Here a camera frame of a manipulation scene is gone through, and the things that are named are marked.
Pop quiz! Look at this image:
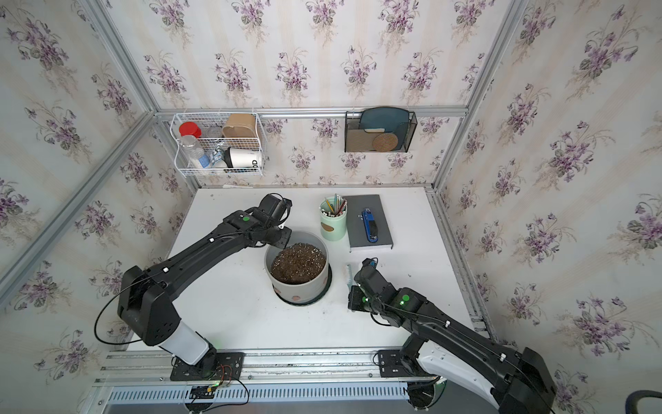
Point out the white ceramic pot with soil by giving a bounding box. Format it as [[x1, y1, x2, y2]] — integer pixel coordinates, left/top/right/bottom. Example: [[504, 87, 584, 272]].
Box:
[[265, 231, 330, 285]]

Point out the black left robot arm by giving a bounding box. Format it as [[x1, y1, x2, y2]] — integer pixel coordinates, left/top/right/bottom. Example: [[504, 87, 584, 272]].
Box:
[[117, 193, 292, 378]]

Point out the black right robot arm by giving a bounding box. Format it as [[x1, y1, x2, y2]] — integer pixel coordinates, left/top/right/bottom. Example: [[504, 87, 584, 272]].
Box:
[[348, 258, 557, 413]]

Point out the black pot saucer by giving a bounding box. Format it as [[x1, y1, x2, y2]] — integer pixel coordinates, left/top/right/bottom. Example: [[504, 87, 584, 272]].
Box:
[[270, 265, 333, 307]]

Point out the green pencil cup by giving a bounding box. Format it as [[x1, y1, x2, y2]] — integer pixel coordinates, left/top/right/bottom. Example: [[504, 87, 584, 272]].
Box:
[[319, 194, 348, 242]]

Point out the grey notebook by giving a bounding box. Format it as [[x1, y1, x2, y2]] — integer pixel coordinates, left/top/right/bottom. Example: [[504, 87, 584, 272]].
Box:
[[346, 194, 394, 252]]

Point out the brown cardboard cup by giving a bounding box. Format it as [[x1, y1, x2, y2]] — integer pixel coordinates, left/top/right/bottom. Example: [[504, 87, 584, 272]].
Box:
[[222, 113, 259, 138]]

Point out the clear plastic bottle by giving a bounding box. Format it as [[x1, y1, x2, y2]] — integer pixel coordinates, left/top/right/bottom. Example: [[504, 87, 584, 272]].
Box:
[[180, 135, 210, 169]]

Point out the round cork coaster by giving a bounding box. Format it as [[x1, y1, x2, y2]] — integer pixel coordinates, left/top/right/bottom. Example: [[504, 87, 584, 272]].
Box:
[[372, 133, 399, 153]]

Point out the red lidded jar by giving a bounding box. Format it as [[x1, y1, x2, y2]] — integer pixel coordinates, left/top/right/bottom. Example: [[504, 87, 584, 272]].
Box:
[[179, 122, 202, 139]]

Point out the teal plate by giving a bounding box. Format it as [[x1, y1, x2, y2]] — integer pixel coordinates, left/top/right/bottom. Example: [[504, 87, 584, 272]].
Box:
[[360, 106, 410, 150]]

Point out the small circuit board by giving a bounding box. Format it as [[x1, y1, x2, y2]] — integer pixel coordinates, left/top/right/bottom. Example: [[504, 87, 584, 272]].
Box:
[[189, 386, 217, 401]]

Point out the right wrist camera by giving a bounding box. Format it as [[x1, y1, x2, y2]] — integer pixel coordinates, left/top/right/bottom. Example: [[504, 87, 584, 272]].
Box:
[[362, 257, 379, 268]]

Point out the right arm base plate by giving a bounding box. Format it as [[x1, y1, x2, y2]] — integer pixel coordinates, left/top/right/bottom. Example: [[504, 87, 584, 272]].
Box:
[[374, 349, 429, 378]]

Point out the white wire basket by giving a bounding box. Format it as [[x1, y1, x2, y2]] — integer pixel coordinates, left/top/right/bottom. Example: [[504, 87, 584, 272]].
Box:
[[169, 112, 267, 177]]

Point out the black mesh wall organizer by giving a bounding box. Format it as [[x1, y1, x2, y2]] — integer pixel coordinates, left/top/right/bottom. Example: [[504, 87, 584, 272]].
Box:
[[344, 110, 418, 153]]

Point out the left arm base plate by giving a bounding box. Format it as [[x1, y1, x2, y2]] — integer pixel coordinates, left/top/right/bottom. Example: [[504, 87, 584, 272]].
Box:
[[170, 352, 246, 382]]

